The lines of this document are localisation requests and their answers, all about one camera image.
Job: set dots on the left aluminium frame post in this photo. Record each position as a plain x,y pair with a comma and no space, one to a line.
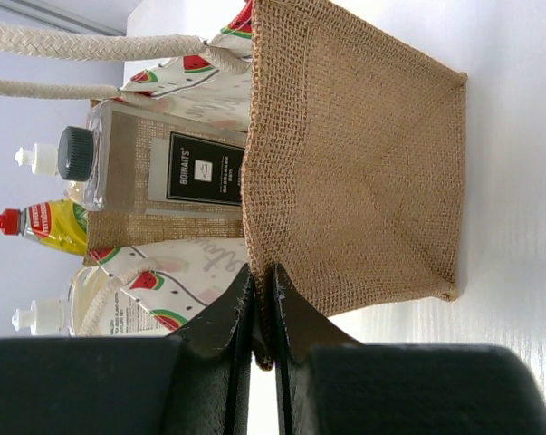
58,18

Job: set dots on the white cap amber bottle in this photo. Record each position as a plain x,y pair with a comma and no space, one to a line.
43,160
88,310

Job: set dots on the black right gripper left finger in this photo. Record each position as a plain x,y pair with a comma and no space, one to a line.
192,381

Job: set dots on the red cap yellow liquid bottle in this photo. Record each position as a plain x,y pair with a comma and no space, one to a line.
60,225

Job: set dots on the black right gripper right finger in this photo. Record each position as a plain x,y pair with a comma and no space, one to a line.
329,383

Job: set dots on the burlap watermelon print canvas bag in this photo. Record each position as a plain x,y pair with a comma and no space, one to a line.
353,170

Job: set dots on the dark cap clear square bottle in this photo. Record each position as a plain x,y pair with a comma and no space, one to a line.
127,159

